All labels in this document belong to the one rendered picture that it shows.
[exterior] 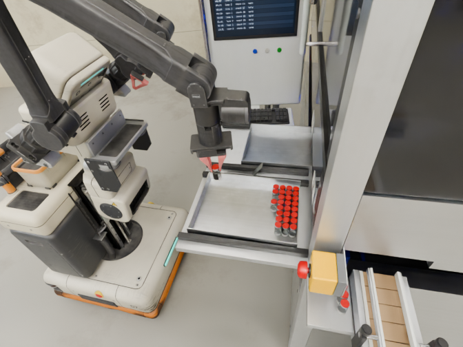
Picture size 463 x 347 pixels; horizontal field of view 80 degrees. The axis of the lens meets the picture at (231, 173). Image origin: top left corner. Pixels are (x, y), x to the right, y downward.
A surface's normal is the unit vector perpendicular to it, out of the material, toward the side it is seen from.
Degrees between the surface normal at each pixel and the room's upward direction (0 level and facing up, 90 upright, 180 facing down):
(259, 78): 90
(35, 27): 90
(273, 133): 0
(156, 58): 89
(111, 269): 0
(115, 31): 93
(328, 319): 0
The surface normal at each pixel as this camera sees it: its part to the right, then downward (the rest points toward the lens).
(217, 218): -0.07, -0.72
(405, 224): -0.20, 0.69
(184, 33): 0.03, 0.69
